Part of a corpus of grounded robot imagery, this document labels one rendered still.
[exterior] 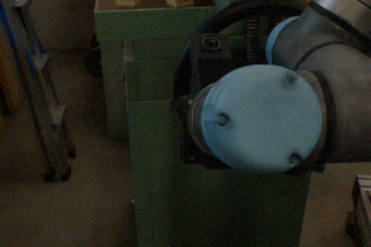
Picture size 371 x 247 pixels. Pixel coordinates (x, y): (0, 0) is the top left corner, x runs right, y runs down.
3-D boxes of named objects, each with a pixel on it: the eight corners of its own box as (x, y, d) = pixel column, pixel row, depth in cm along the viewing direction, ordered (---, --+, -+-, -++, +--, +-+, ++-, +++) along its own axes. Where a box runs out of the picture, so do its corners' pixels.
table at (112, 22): (93, 59, 71) (89, 25, 68) (99, 15, 97) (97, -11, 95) (413, 43, 79) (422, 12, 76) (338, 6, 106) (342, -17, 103)
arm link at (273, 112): (340, 177, 27) (213, 183, 26) (283, 160, 38) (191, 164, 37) (336, 57, 27) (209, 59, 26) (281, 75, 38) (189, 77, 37)
